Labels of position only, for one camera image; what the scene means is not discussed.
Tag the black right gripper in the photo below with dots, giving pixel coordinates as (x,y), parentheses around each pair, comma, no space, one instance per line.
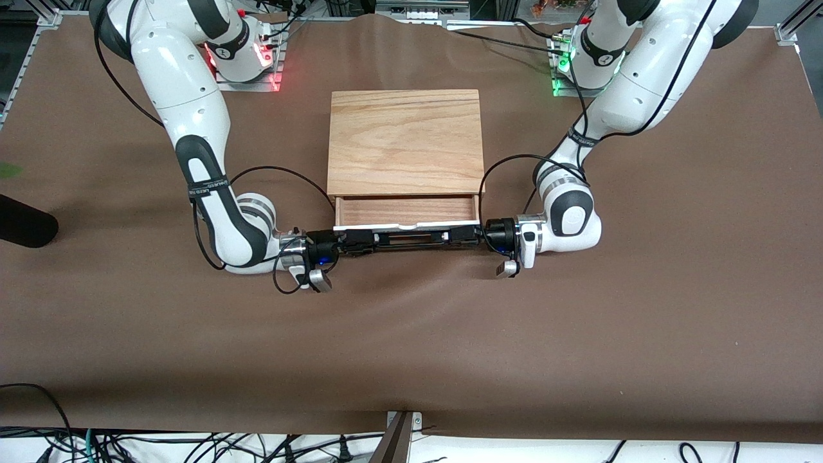
(323,246)

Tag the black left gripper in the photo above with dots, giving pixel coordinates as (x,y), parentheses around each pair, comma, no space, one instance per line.
(497,234)

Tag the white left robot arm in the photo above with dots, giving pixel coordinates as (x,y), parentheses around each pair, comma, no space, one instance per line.
(649,71)

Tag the wooden drawer cabinet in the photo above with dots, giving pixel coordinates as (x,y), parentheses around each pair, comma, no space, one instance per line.
(405,141)

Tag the brown table cover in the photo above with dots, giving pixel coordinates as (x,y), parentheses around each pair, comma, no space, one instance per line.
(411,334)

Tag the grey box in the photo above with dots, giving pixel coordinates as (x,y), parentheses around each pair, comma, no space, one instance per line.
(421,9)

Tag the black ribbed cylinder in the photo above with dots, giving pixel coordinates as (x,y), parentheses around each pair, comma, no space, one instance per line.
(26,222)

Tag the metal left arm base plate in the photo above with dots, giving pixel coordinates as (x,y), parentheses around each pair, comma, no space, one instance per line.
(569,92)

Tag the silver corner bracket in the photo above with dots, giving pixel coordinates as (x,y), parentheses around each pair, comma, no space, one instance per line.
(415,419)

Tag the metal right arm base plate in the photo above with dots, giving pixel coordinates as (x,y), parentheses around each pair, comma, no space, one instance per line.
(247,85)

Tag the dark metal post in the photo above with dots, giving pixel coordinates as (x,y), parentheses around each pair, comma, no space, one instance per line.
(392,444)

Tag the aluminium table rail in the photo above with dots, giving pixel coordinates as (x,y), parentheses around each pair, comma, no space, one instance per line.
(787,31)
(50,17)

